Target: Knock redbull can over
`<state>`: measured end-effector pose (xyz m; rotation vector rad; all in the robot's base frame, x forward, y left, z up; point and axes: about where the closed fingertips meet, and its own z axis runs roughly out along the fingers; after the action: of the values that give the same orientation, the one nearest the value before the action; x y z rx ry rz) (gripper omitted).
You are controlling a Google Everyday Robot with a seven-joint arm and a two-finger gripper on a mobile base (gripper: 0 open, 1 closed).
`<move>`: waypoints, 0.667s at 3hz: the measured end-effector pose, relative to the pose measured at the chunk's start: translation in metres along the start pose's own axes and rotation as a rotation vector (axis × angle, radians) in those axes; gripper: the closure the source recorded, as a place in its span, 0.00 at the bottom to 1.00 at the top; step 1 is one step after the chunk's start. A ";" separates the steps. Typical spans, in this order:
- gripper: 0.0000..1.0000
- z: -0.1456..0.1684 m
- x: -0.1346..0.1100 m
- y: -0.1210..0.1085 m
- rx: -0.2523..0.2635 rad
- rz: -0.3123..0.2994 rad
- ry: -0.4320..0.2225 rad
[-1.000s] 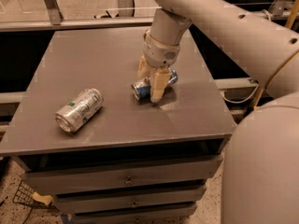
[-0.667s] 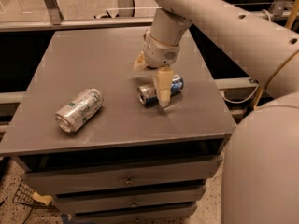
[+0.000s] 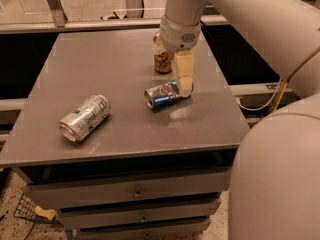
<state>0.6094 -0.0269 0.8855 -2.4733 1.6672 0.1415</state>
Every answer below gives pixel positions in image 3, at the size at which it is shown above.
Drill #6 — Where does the yellow metal cart frame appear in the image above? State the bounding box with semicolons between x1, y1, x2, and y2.
268;47;320;114

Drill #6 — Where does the white cable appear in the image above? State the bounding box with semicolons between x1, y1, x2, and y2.
237;78;284;112

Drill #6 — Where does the top drawer knob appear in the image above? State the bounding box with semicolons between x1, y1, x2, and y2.
133;189;143;199

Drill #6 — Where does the silver green soda can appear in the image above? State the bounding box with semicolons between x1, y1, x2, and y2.
59;94;111;142

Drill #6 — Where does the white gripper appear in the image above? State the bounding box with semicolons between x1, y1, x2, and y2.
153;16;201;98

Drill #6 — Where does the black wire basket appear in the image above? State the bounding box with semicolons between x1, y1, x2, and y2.
13;194;49;224

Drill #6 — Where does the grey drawer cabinet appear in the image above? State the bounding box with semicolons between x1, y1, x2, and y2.
0;29;248;240

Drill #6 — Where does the drawer knob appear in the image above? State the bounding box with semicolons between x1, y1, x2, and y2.
140;216;148;223
133;189;143;199

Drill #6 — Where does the gold patterned soda can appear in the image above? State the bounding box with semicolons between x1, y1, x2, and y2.
152;32;175;74

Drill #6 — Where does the grey metal railing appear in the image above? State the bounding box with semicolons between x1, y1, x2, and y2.
0;0;231;35

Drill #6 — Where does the blue silver redbull can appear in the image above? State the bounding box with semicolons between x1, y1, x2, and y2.
144;80;194;109

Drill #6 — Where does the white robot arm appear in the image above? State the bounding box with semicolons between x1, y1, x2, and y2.
160;0;320;240

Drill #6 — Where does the middle drawer knob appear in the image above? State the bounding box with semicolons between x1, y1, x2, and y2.
140;216;148;223

